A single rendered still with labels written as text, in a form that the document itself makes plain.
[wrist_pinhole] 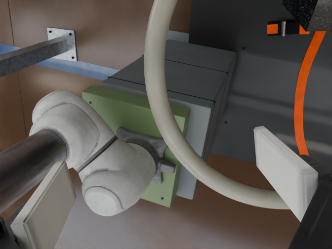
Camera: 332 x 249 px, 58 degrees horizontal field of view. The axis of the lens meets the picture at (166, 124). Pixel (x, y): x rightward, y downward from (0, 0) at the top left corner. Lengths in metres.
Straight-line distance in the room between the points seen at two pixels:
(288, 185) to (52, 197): 0.13
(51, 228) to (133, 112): 0.82
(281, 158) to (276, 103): 1.63
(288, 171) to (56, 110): 0.72
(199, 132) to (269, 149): 0.84
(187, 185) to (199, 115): 0.30
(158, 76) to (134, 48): 1.46
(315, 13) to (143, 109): 0.59
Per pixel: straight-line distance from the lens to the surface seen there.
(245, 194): 0.52
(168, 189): 1.08
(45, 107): 0.86
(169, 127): 0.45
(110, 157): 0.84
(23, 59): 1.80
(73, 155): 0.79
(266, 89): 1.77
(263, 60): 1.72
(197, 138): 1.03
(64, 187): 0.21
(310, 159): 0.18
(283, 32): 1.66
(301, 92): 1.78
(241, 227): 2.35
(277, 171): 0.18
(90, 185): 0.83
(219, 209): 2.27
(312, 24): 1.08
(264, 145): 0.20
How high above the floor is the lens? 1.68
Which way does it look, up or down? 58 degrees down
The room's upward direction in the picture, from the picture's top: 145 degrees counter-clockwise
